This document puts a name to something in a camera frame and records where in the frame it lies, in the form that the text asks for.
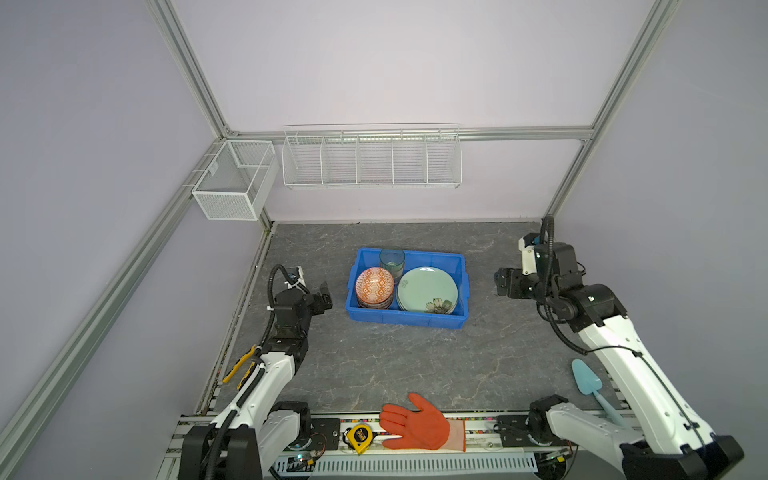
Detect mint green flower plate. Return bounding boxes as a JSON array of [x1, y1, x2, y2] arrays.
[[397, 267, 459, 315]]

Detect blue plastic bin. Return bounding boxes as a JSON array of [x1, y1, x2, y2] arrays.
[[345, 247, 470, 329]]

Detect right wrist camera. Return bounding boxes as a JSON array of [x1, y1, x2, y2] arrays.
[[518, 232, 540, 276]]

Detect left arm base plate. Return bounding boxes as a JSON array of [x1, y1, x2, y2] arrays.
[[286, 417, 341, 451]]

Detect white mesh basket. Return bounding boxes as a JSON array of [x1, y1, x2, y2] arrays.
[[192, 140, 279, 221]]

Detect aluminium frame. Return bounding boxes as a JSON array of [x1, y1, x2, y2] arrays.
[[1, 1, 680, 479]]

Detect white wire wall rack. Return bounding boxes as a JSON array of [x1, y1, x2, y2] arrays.
[[282, 123, 463, 189]]

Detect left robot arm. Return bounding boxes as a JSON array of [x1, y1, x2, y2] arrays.
[[178, 264, 333, 479]]

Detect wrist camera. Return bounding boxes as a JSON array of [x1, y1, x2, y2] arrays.
[[286, 266, 308, 292], [518, 232, 540, 276]]

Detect red rubber glove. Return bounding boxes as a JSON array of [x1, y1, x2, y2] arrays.
[[379, 392, 466, 452]]

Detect white vented rail cover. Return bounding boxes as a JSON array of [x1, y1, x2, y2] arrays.
[[272, 452, 538, 479]]

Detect yellow handled pliers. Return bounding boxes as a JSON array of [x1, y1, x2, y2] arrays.
[[222, 345, 261, 390]]

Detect yellow tape measure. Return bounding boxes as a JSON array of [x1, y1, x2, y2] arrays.
[[344, 423, 376, 455]]

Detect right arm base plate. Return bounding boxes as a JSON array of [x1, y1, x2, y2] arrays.
[[493, 414, 536, 448]]

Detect light blue spatula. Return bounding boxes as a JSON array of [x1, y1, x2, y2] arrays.
[[571, 359, 630, 428]]

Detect green transparent cup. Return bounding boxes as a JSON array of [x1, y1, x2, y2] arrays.
[[379, 249, 406, 283]]

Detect purple striped bowl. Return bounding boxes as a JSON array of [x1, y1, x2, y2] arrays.
[[358, 296, 394, 310]]

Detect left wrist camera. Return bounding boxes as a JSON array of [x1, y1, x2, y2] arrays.
[[286, 266, 308, 292]]

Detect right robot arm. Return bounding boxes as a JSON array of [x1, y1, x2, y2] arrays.
[[494, 215, 745, 479]]

